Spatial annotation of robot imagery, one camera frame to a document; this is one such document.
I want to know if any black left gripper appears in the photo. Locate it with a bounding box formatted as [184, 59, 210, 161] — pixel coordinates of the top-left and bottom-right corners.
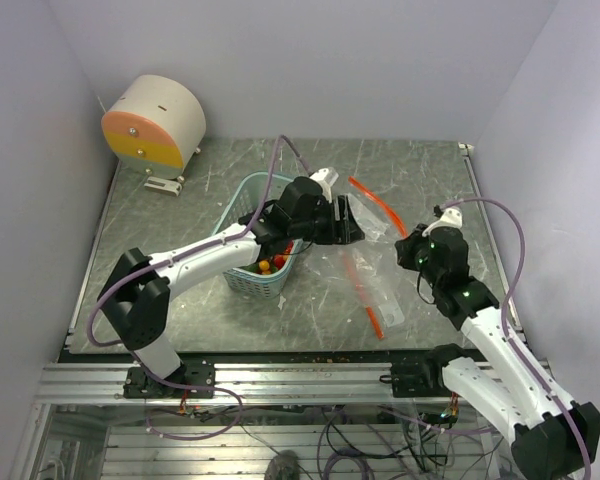
[291, 197, 367, 247]

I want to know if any clear zip bag orange zipper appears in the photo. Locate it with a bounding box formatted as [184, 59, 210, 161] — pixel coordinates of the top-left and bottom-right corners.
[347, 176, 408, 243]

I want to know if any light blue plastic basket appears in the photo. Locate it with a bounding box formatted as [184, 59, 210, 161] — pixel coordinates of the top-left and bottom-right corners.
[212, 171, 308, 299]

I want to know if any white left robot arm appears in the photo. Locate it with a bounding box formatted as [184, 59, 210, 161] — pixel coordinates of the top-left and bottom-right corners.
[95, 170, 365, 397]

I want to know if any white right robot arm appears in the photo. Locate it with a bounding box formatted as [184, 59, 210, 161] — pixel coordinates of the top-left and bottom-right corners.
[395, 224, 600, 479]

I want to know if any orange yellow toy tomato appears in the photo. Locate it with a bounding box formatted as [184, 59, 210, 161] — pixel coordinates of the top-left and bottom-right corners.
[258, 260, 272, 275]

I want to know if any cream round drawer cabinet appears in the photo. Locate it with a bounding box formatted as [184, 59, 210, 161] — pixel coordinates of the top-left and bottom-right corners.
[101, 74, 207, 180]

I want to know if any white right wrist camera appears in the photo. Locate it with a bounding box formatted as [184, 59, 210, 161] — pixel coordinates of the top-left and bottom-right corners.
[422, 206, 463, 237]

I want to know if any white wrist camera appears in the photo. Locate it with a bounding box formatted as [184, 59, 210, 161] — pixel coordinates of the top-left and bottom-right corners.
[310, 167, 339, 189]
[422, 206, 463, 237]

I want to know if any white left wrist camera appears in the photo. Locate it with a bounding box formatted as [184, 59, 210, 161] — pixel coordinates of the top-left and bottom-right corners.
[310, 167, 339, 189]

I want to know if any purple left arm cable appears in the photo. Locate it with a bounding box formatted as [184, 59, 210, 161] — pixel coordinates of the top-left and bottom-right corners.
[87, 134, 314, 349]

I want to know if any small white metal bracket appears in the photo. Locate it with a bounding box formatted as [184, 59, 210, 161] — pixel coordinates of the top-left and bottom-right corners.
[144, 176, 183, 197]

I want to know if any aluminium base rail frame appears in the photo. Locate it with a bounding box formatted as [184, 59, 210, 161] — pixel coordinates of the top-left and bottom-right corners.
[19, 350, 520, 479]

